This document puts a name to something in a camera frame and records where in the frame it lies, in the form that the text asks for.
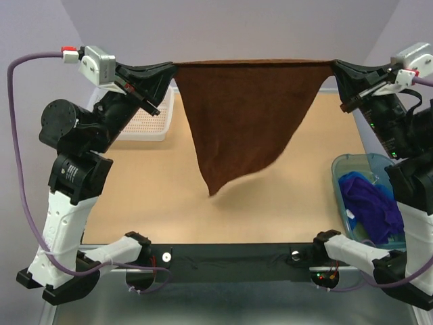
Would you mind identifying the brown towel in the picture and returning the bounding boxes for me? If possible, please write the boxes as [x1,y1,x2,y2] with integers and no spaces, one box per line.
[175,59,332,196]

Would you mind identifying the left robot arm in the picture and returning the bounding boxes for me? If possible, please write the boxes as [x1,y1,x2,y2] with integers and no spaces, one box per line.
[17,62,177,305]

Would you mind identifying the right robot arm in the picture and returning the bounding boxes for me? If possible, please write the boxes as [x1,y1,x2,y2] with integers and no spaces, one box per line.
[311,58,432,311]

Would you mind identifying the white plastic mesh basket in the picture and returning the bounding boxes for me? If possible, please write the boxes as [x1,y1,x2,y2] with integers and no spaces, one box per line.
[88,86,175,142]

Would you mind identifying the teal translucent plastic bin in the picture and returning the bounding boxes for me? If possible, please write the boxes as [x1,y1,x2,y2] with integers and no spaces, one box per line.
[331,154,405,250]

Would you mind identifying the blue towel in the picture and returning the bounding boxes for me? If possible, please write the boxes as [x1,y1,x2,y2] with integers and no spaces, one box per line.
[338,171,394,231]

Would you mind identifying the purple towel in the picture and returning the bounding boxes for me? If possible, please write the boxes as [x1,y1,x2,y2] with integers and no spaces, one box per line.
[344,178,404,244]

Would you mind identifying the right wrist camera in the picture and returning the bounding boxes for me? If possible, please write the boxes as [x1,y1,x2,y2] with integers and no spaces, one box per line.
[368,42,432,99]

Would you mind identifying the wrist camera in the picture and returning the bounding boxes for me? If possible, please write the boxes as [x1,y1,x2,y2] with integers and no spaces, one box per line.
[61,45,124,93]
[368,42,432,99]

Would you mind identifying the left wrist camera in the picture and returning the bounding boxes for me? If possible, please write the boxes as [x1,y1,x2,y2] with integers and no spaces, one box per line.
[61,45,124,93]

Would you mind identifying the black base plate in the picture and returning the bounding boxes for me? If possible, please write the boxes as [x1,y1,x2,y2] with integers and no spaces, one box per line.
[131,243,336,283]

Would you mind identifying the aluminium frame rail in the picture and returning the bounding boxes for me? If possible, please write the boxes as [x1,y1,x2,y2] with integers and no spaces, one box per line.
[39,301,68,325]

